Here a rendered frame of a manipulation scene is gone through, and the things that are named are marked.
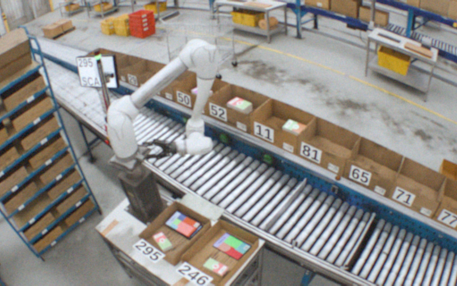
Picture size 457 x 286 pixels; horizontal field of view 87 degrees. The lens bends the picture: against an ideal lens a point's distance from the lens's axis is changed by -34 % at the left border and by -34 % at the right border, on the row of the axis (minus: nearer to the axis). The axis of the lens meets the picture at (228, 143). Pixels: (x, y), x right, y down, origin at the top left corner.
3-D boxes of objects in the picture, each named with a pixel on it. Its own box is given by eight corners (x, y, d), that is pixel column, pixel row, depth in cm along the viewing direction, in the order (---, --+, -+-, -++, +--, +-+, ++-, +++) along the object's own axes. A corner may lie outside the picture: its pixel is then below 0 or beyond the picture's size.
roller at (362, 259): (356, 278, 161) (350, 279, 165) (386, 221, 191) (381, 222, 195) (353, 274, 160) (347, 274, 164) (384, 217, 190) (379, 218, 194)
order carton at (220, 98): (207, 117, 270) (206, 98, 259) (232, 100, 287) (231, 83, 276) (249, 135, 249) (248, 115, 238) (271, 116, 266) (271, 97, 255)
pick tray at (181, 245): (142, 244, 192) (137, 235, 186) (178, 209, 215) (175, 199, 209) (174, 267, 178) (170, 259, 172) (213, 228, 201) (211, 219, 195)
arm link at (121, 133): (115, 162, 176) (104, 131, 161) (112, 142, 189) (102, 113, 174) (140, 153, 179) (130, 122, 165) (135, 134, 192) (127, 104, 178)
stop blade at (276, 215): (265, 231, 201) (266, 223, 195) (304, 186, 227) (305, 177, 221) (266, 231, 200) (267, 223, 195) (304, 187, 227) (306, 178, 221)
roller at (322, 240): (305, 257, 183) (307, 253, 179) (343, 204, 212) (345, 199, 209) (312, 260, 180) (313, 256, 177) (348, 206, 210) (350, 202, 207)
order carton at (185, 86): (174, 102, 290) (172, 86, 280) (197, 87, 307) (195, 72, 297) (207, 117, 270) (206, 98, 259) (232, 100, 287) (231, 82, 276)
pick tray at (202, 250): (182, 266, 179) (178, 258, 172) (220, 227, 202) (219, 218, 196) (221, 289, 165) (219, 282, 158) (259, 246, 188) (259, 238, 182)
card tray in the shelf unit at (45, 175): (43, 185, 237) (39, 177, 230) (33, 171, 252) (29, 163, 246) (73, 161, 260) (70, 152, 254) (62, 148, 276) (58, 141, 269)
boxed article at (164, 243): (164, 252, 186) (162, 249, 184) (153, 238, 195) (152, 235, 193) (173, 248, 189) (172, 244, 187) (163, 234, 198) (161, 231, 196)
